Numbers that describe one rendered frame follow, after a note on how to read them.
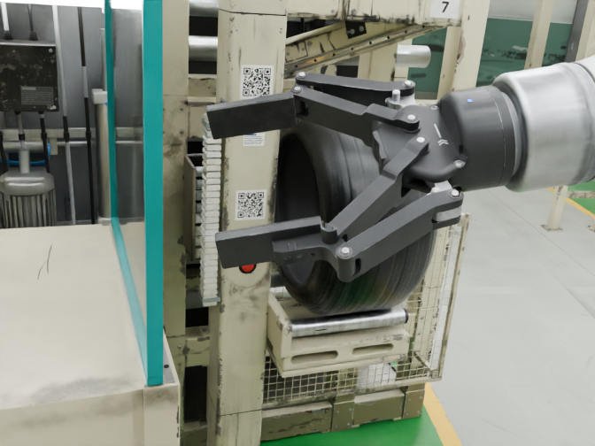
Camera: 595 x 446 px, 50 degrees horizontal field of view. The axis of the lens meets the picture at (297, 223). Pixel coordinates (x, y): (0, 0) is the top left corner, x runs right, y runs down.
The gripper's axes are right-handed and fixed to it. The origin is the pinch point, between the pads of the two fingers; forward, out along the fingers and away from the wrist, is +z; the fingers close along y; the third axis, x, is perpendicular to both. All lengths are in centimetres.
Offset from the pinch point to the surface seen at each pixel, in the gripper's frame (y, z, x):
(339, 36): 129, -29, -72
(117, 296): 26, 23, -44
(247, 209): 72, 4, -78
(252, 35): 89, -4, -43
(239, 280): 64, 9, -94
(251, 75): 86, -2, -50
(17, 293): 27, 37, -41
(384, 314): 58, -27, -112
